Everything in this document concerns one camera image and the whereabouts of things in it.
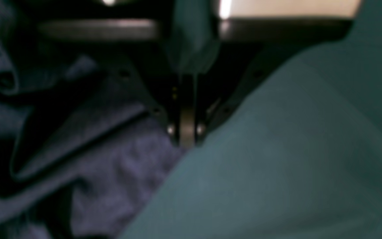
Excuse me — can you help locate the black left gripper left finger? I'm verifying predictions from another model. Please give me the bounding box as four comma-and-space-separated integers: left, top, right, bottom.
12, 0, 191, 148

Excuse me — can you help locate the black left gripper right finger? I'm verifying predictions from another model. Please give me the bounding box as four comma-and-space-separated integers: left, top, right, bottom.
191, 18, 353, 146

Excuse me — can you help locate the blue-grey heathered T-shirt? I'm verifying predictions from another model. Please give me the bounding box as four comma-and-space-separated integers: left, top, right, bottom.
0, 0, 186, 239

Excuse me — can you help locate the teal table cloth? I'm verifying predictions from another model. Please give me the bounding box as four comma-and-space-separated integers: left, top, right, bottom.
120, 0, 382, 239

